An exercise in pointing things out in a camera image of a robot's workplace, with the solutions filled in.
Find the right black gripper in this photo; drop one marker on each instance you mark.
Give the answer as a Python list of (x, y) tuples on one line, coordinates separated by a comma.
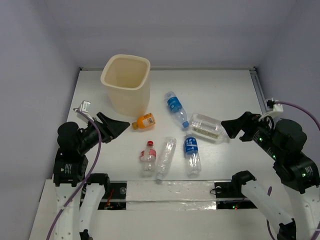
[(248, 120)]

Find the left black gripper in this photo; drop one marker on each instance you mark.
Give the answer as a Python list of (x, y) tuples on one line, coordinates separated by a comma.
[(104, 128)]

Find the small orange juice bottle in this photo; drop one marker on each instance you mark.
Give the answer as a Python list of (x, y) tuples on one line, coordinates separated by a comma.
[(144, 122)]

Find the red cap red label bottle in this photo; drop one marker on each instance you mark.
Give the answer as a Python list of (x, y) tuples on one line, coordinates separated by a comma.
[(148, 160)]

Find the blue label bottle white cap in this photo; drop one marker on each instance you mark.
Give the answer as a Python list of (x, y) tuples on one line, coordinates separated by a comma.
[(192, 157)]

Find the clear crushed label-free bottle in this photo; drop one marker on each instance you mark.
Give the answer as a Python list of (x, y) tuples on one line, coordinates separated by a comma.
[(165, 159)]

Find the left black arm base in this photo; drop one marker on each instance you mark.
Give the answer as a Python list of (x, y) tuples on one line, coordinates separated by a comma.
[(115, 198)]

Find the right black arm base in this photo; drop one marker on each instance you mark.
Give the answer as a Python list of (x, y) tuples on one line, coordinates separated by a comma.
[(228, 198)]

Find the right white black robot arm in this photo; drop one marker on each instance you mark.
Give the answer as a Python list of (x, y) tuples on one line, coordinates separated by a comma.
[(283, 141)]

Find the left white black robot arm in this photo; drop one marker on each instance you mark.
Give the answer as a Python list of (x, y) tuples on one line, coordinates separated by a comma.
[(78, 190)]

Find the cream plastic waste bin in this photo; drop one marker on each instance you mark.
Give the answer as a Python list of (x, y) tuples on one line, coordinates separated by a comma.
[(126, 78)]

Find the large clear square bottle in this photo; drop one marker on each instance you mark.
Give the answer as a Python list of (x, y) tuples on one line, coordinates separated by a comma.
[(208, 127)]

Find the shiny tape strip front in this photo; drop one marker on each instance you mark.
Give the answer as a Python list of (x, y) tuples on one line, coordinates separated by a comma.
[(170, 195)]

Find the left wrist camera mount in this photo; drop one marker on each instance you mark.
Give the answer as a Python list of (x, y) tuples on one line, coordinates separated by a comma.
[(83, 107)]

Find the aluminium rail right edge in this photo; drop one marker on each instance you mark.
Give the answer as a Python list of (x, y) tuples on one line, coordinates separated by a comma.
[(258, 89)]

